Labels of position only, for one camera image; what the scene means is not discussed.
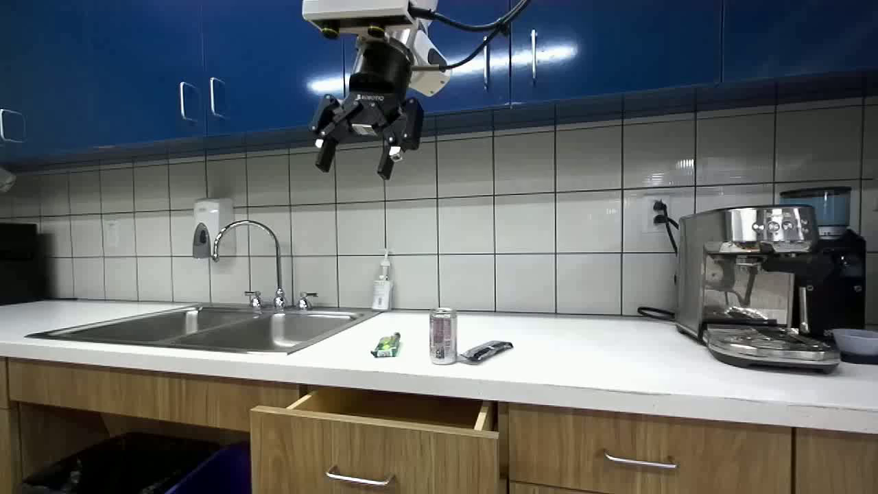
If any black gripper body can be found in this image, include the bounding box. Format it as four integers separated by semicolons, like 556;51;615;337
310;36;428;154

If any silver pink drink can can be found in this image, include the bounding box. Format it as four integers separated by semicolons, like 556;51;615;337
428;305;460;367

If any wooden pull-out drawer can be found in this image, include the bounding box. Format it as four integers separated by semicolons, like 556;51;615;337
246;386;501;494

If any wide wooden drawer front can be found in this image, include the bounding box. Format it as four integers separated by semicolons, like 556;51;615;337
501;402;794;494

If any narrow wooden drawer front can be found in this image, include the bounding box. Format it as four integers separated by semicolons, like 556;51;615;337
793;424;878;494

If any curved metal faucet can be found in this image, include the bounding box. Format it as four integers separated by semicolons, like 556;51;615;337
210;216;288;313

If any clear pump sanitizer bottle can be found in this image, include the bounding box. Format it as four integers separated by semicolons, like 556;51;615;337
369;251;394;313

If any green snack bar wrapper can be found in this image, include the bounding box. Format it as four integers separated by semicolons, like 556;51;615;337
369;328;402;360

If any stainless steel sink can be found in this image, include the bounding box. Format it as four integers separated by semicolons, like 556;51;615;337
25;301;372;356

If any black utility knife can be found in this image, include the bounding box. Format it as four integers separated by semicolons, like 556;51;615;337
460;337;516;365

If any wooden under-sink panel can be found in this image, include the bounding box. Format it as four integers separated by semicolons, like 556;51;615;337
6;356;302;434

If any dark countertop appliance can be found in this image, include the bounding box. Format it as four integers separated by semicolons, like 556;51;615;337
0;220;52;308

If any blue waste bin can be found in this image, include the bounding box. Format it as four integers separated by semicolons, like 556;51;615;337
161;439;255;494

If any stainless espresso machine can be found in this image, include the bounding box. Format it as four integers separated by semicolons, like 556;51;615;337
672;201;842;376

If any black waste bin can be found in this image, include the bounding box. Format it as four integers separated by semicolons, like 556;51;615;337
18;430;222;494

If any black coffee grinder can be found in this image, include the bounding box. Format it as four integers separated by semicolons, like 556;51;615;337
778;184;867;341

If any grey blue bowl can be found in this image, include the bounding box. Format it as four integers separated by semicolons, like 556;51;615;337
826;326;878;365

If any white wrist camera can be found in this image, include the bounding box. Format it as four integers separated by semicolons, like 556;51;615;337
399;22;453;98

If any white wrist mount plate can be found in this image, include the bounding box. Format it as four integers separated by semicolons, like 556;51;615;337
302;0;439;39

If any white wall soap dispenser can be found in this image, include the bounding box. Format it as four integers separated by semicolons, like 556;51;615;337
189;198;235;260

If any black wall plug cable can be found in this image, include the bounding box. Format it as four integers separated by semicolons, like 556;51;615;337
635;198;683;323

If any metal handle of wide drawer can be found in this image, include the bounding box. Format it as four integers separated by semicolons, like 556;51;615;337
601;446;681;474

